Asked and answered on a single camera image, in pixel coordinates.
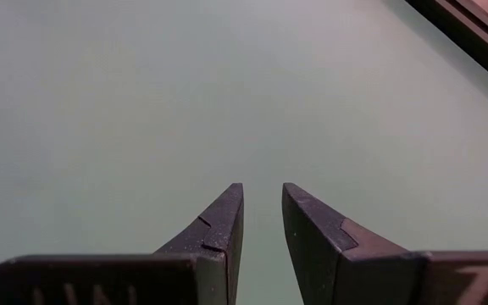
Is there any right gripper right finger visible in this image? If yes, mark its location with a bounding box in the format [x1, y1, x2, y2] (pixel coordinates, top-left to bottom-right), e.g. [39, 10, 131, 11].
[281, 182, 488, 305]

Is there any black aluminium table frame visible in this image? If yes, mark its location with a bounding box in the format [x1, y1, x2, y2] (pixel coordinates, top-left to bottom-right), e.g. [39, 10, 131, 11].
[404, 0, 488, 95]

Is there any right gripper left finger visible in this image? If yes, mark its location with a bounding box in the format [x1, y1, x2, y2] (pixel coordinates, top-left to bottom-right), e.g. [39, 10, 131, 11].
[0, 182, 244, 305]

